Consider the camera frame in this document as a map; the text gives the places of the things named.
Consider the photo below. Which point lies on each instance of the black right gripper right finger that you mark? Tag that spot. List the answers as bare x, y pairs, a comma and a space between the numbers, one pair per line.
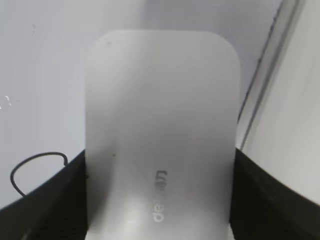
262, 208

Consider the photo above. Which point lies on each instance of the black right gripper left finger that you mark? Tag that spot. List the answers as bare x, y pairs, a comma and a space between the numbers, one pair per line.
56, 210

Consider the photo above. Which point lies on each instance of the white rectangular whiteboard eraser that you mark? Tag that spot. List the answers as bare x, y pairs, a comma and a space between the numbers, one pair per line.
161, 109

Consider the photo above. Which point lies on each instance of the white whiteboard with aluminium frame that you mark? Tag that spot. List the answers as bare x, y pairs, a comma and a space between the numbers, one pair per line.
43, 51

